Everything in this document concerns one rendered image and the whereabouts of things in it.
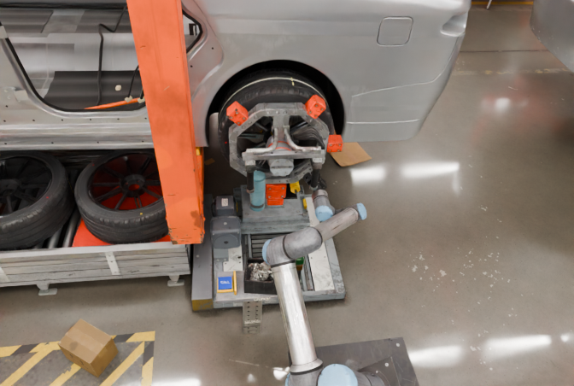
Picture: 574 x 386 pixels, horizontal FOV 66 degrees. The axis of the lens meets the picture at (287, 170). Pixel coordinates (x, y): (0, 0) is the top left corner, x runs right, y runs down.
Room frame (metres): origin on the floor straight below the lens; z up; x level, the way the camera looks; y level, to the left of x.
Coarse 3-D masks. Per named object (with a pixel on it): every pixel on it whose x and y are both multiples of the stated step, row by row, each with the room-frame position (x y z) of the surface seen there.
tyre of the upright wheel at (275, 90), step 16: (240, 80) 2.10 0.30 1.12; (256, 80) 2.04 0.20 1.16; (272, 80) 2.03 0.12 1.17; (288, 80) 2.05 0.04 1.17; (304, 80) 2.11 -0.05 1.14; (224, 96) 2.09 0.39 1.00; (240, 96) 1.96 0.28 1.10; (256, 96) 1.92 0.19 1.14; (272, 96) 1.93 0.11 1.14; (288, 96) 1.95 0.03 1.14; (304, 96) 1.96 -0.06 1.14; (320, 96) 2.06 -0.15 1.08; (224, 112) 1.95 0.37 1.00; (224, 128) 1.88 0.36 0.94; (224, 144) 1.88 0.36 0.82
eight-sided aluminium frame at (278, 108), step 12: (252, 108) 1.89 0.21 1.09; (264, 108) 1.85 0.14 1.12; (276, 108) 1.86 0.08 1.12; (288, 108) 1.87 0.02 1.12; (300, 108) 1.88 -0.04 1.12; (252, 120) 1.83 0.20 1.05; (312, 120) 1.89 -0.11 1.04; (240, 132) 1.82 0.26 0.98; (324, 132) 1.90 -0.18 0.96; (240, 168) 1.82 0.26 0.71; (300, 168) 1.92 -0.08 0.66; (276, 180) 1.86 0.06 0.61; (288, 180) 1.88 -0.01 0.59
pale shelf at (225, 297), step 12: (216, 276) 1.28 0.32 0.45; (228, 276) 1.28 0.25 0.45; (240, 276) 1.29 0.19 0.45; (216, 288) 1.21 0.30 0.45; (240, 288) 1.22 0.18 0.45; (216, 300) 1.14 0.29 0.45; (228, 300) 1.15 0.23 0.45; (240, 300) 1.16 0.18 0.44; (252, 300) 1.17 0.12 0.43; (264, 300) 1.18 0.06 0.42
